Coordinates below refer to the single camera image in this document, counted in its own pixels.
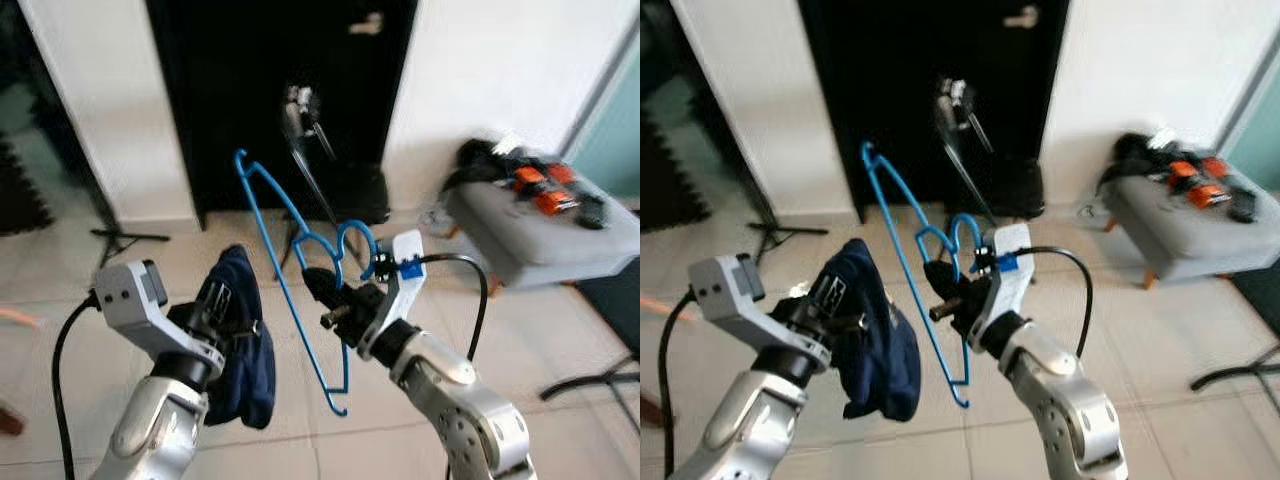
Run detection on light blue clothes hanger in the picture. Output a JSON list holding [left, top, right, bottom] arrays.
[[861, 141, 987, 410], [234, 148, 387, 418]]

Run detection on thin black tripod stand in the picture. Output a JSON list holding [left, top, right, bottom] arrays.
[[695, 90, 837, 267], [25, 40, 172, 270]]

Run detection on black tripod with silver head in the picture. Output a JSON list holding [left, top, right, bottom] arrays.
[[283, 84, 342, 227], [934, 77, 1000, 224]]

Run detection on grey upholstered ottoman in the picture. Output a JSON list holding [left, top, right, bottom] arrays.
[[439, 160, 641, 292], [1099, 154, 1280, 287]]

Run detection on black door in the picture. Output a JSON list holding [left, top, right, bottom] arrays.
[[144, 0, 417, 227], [799, 0, 1070, 222]]

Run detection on black foam floor mat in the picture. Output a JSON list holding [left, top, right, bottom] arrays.
[[575, 257, 641, 354], [1231, 261, 1280, 337]]

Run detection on black stand legs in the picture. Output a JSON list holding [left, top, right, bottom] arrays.
[[539, 349, 641, 404], [1189, 344, 1280, 394]]

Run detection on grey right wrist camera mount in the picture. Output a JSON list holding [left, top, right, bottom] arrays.
[[358, 229, 427, 363], [970, 222, 1034, 357]]

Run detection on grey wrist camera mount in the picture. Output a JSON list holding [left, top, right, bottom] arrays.
[[358, 229, 427, 363], [95, 258, 229, 379], [688, 253, 809, 375], [970, 222, 1034, 357]]

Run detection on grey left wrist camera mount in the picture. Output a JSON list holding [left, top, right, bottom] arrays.
[[688, 253, 809, 375], [95, 258, 229, 379]]

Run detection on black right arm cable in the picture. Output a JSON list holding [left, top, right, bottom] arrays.
[[1024, 244, 1095, 362], [414, 252, 492, 364]]

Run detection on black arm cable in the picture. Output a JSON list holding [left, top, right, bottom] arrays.
[[414, 252, 492, 364], [51, 289, 104, 480], [657, 289, 697, 480], [1024, 244, 1095, 362]]

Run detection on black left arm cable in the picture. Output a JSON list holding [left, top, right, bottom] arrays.
[[51, 289, 104, 480], [657, 289, 697, 480]]

